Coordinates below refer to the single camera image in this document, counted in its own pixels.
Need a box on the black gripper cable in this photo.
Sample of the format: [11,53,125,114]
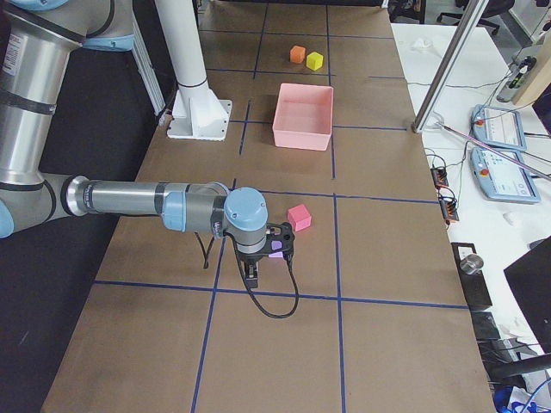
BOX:
[195,231,300,320]

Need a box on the red foam block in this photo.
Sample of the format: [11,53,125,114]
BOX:
[287,204,312,231]

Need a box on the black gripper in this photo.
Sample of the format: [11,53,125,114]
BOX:
[237,222,294,289]

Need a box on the orange circuit board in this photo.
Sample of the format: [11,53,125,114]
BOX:
[430,166,449,188]
[438,196,460,225]

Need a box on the pink plastic bin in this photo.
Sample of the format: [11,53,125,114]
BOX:
[272,83,333,151]

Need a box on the long reach grabber stick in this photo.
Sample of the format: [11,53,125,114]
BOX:
[434,121,551,181]

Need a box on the upper orange circuit board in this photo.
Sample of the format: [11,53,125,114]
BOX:
[430,166,449,188]

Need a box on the lower teach pendant tablet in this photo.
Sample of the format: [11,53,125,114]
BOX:
[470,147,541,204]

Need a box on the purple foam block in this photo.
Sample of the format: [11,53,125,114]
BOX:
[269,241,283,258]

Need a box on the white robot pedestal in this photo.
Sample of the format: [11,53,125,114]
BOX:
[156,0,232,141]

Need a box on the aluminium frame post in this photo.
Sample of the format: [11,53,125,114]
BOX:
[412,0,489,133]

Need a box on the teach pendant tablet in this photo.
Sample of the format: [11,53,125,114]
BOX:
[471,105,527,151]
[470,147,541,204]

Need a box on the yellow foam block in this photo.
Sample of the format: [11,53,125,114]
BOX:
[306,52,324,71]

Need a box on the silver metal cylinder weight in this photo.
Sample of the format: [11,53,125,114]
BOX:
[459,254,484,275]

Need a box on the orange foam block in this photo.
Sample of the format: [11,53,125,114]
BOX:
[289,45,306,65]

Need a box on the lower orange circuit board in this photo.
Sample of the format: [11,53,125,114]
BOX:
[438,196,460,225]

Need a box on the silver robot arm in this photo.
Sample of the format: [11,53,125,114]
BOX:
[1,1,294,290]

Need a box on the upper teach pendant tablet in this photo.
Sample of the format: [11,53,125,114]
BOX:
[471,105,527,151]

